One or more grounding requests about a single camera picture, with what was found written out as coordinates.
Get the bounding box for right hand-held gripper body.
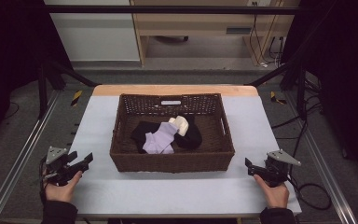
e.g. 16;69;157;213
262;149;302;189

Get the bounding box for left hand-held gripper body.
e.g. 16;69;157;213
40;146;86;188

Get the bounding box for person's left hand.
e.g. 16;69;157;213
43;170;84;203

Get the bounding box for person's right hand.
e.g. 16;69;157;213
253;174;291;209

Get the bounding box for brown wicker basket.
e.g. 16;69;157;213
109;92;237;174

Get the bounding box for yellow black tape strip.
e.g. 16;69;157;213
269;91;288;105
70;90;84;107

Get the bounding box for black sock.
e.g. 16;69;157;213
131;120;162;155
173;114;203;150

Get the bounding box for light purple sock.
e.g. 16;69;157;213
142;121;180;155

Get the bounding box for cream sock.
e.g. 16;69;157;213
168;115;190;137

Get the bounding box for pale grey table mat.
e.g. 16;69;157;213
69;94;303;217

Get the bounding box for wooden table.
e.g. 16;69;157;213
91;84;260;98

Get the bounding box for white cabinet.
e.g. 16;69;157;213
43;0;141;63

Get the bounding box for dark curtain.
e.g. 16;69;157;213
280;0;358;182
0;0;74;151

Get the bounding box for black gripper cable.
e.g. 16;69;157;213
285;122;333;211

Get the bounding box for metal floor rail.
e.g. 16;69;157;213
0;89;62;224
282;92;358;224

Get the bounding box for thin black floor cable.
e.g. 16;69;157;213
2;100;21;121

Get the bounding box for black frame strut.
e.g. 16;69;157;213
244;60;308;121
37;60;103;119

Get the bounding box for hanging desk cables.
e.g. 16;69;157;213
248;0;286;68

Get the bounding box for black horizontal frame bar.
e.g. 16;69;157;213
45;4;303;16

